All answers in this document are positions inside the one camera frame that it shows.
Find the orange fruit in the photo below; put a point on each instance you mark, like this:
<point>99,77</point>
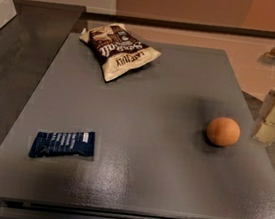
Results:
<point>223,131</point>

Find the brown and cream chip bag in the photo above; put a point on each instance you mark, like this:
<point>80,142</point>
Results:
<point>117,50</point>

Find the dark blue snack bar wrapper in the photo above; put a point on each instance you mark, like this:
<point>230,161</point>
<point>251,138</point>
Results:
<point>63,144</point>

